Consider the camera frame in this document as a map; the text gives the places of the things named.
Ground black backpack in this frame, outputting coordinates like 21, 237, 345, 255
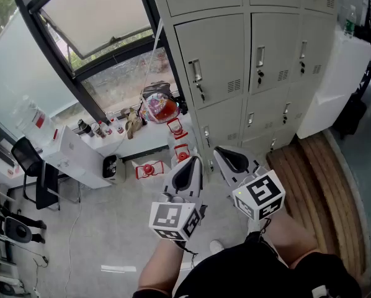
141, 80, 174, 101

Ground dark patterned cup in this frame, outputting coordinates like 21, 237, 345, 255
91, 122, 107, 140

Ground white trash bin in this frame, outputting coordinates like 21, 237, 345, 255
102, 154, 127, 184

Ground clear bottle green label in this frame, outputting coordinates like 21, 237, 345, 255
342, 4, 357, 39

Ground grey oval device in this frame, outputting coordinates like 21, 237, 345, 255
4, 216, 33, 245

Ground colourful round bag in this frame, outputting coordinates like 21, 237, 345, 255
138, 93, 181, 125

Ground black framed window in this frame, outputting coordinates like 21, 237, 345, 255
0, 0, 186, 139

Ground person's right forearm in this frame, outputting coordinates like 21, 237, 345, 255
266, 209, 321, 269

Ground small clear bottle red label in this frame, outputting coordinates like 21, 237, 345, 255
105, 111, 125, 135
97, 120, 114, 137

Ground grey metal locker cabinet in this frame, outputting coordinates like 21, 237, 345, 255
148, 0, 342, 175

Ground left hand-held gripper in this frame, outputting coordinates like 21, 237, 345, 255
148, 156, 208, 242

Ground white block counter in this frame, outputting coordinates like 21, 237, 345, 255
296, 26, 371, 140

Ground person's white shoe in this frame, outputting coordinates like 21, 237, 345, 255
209, 239, 225, 256

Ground black tumbler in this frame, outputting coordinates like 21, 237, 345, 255
77, 118, 95, 138

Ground person's black clothing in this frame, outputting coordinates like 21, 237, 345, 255
132, 230, 363, 298

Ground person's left forearm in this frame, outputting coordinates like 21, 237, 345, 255
138, 238, 188, 296

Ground beige plush toy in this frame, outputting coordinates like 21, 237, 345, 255
124, 107, 143, 140

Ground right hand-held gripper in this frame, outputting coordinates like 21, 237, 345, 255
213, 145, 287, 222

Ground large water jug red label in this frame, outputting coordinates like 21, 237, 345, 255
13, 94, 61, 147

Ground brown ribbed wooden platform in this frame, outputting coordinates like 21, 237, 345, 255
266, 131, 371, 288

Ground black office chair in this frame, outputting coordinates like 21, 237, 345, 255
11, 136, 61, 211

